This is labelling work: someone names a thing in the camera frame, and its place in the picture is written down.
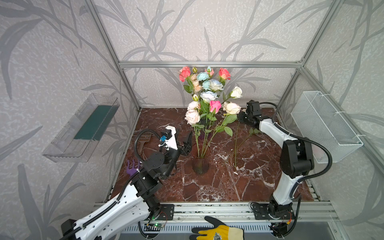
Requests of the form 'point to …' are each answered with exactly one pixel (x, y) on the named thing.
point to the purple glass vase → (206, 122)
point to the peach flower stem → (198, 88)
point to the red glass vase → (200, 152)
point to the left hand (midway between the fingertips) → (188, 127)
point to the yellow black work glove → (220, 231)
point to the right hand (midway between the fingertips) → (240, 112)
